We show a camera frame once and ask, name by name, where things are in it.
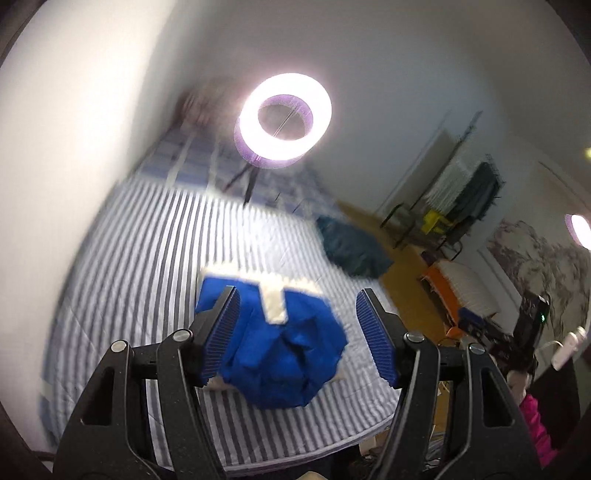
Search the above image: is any beige and blue sweatshirt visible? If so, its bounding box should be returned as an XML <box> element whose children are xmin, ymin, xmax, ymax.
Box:
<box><xmin>194</xmin><ymin>264</ymin><xmax>349</xmax><ymax>411</ymax></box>

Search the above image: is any white door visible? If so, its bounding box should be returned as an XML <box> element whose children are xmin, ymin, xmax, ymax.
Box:
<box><xmin>378</xmin><ymin>115</ymin><xmax>462</xmax><ymax>217</ymax></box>

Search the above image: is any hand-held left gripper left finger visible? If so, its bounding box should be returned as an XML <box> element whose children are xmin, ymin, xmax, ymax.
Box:
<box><xmin>53</xmin><ymin>285</ymin><xmax>242</xmax><ymax>480</ymax></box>

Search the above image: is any clothes rack with hanging clothes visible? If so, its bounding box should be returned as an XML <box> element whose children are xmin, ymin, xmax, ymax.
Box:
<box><xmin>418</xmin><ymin>111</ymin><xmax>504</xmax><ymax>241</ymax></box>

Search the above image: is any checkered blue blanket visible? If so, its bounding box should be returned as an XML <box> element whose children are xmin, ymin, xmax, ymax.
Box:
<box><xmin>139</xmin><ymin>127</ymin><xmax>333</xmax><ymax>217</ymax></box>

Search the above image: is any white plastic object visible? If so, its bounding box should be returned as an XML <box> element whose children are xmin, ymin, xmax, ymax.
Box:
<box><xmin>551</xmin><ymin>327</ymin><xmax>588</xmax><ymax>371</ymax></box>

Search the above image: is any blue striped bed sheet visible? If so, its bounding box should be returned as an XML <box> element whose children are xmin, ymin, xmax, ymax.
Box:
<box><xmin>41</xmin><ymin>178</ymin><xmax>407</xmax><ymax>478</ymax></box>

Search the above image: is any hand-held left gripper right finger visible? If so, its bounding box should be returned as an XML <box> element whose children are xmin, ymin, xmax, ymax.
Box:
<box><xmin>355</xmin><ymin>288</ymin><xmax>542</xmax><ymax>480</ymax></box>

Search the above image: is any dark teal cloth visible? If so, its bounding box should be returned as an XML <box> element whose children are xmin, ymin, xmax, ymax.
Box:
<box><xmin>315</xmin><ymin>215</ymin><xmax>394</xmax><ymax>279</ymax></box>

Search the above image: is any ring light on tripod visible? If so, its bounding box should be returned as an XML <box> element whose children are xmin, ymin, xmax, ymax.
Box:
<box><xmin>224</xmin><ymin>71</ymin><xmax>333</xmax><ymax>207</ymax></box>

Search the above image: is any ink landscape wall painting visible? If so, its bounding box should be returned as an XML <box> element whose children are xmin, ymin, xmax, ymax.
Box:
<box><xmin>478</xmin><ymin>161</ymin><xmax>591</xmax><ymax>324</ymax></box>

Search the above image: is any black metal chair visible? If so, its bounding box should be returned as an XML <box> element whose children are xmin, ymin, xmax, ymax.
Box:
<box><xmin>379</xmin><ymin>203</ymin><xmax>419</xmax><ymax>250</ymax></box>

